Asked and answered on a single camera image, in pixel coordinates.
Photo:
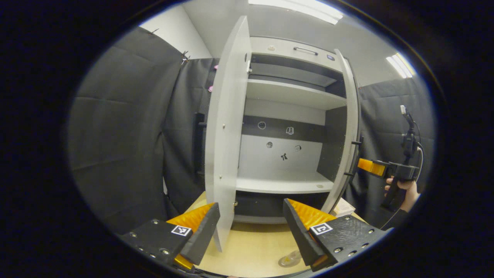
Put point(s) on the grey cabinet door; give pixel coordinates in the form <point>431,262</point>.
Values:
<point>343,135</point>
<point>225,135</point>

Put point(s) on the black backdrop cloth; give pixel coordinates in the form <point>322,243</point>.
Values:
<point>123,127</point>

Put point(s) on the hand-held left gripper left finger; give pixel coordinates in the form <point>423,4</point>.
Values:
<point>200,235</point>

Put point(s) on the ceiling light panel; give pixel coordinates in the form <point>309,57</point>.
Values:
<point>401,65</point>
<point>297,9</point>

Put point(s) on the stack of books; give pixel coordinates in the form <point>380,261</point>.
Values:
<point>343,207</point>

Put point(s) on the grey cabinet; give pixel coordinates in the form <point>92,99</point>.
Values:
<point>289,92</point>

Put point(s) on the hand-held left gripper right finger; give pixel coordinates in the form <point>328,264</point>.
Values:
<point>301,235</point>

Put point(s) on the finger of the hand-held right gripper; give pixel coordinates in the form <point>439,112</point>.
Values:
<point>370,166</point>

